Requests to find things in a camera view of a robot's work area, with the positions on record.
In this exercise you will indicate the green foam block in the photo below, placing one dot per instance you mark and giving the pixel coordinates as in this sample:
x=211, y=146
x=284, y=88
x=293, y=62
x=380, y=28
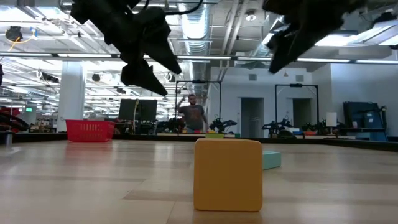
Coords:
x=214, y=136

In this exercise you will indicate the black monitor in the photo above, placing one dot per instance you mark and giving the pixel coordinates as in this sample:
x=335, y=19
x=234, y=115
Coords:
x=127, y=109
x=148, y=110

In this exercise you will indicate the grey metal cylinder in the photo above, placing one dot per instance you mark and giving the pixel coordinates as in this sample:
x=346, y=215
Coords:
x=8, y=138

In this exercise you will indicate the white pillar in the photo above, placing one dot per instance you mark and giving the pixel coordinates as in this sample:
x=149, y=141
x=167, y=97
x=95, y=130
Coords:
x=71, y=96

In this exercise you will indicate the red plastic basket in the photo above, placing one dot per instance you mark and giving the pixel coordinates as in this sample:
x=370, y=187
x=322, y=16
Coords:
x=90, y=130

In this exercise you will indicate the blue machine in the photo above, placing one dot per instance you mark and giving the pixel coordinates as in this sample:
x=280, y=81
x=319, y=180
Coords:
x=363, y=119

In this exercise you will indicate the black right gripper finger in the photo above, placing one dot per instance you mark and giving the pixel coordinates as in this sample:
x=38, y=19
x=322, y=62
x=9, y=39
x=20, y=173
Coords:
x=295, y=46
x=276, y=40

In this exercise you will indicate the background black robot arm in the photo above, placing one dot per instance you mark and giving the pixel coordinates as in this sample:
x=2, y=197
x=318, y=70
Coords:
x=221, y=124
x=315, y=127
x=276, y=126

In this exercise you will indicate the black metal frame stand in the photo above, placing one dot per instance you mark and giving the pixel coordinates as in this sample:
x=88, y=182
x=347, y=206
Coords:
x=295, y=85
x=199, y=81

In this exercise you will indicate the orange foam cube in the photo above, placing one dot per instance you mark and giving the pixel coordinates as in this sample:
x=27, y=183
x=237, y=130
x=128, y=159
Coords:
x=228, y=175

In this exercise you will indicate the red bin rack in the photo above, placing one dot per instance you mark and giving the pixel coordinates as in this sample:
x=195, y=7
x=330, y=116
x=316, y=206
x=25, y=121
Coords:
x=9, y=119

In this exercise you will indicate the green exit sign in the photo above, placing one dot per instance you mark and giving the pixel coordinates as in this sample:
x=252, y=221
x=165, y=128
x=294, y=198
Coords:
x=29, y=109

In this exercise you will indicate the black dome object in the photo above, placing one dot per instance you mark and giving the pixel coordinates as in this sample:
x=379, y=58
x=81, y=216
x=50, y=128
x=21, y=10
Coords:
x=286, y=134

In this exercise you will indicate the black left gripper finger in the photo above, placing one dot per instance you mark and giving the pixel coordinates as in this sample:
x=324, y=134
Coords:
x=158, y=43
x=140, y=76

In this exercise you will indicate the black aluminium table frame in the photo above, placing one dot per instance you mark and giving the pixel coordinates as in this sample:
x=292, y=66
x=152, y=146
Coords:
x=40, y=137

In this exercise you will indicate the person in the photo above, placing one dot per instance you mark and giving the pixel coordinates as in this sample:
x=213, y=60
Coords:
x=193, y=116

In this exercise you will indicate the blue rectangular foam block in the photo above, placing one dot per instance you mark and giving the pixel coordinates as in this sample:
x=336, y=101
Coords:
x=272, y=160

